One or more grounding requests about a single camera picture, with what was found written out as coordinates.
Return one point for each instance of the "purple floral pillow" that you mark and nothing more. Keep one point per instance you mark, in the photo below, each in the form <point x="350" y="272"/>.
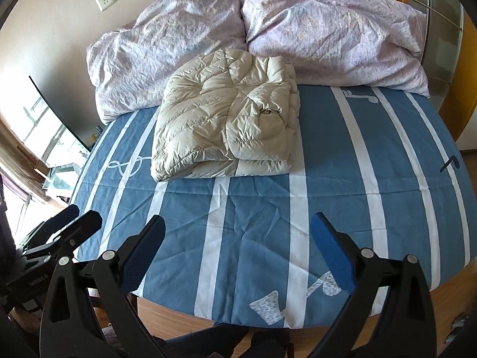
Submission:
<point x="156" y="44"/>
<point x="328" y="33"/>

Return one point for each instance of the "person's left leg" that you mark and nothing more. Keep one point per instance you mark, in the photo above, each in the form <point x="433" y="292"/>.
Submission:
<point x="208" y="348"/>

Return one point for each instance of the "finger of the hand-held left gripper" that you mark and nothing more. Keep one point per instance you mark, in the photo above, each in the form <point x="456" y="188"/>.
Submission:
<point x="74" y="229"/>
<point x="63" y="216"/>

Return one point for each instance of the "wooden framed glass door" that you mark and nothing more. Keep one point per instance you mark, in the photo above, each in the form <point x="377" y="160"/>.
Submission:
<point x="439" y="37"/>

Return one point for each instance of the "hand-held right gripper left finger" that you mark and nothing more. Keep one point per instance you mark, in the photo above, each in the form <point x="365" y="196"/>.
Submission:
<point x="141" y="253"/>

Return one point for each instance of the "person's leg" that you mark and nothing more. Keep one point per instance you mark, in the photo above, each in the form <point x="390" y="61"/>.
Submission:
<point x="268" y="343"/>
<point x="208" y="348"/>

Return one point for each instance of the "glass side table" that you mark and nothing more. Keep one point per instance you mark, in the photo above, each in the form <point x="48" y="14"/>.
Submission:
<point x="59" y="175"/>

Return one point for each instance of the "cream quilted down jacket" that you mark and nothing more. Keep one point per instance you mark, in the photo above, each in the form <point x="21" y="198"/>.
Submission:
<point x="208" y="126"/>

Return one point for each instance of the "person's right leg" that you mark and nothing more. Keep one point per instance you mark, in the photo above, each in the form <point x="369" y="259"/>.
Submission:
<point x="268" y="343"/>

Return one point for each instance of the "grey shoe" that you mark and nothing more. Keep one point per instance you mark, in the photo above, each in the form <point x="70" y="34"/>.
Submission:
<point x="458" y="328"/>

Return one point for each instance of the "bed with blue striped sheet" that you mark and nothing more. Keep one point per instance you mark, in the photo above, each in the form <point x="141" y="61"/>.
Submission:
<point x="335" y="194"/>

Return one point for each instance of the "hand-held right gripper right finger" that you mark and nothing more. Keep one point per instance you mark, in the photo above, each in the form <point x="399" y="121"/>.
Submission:
<point x="331" y="250"/>

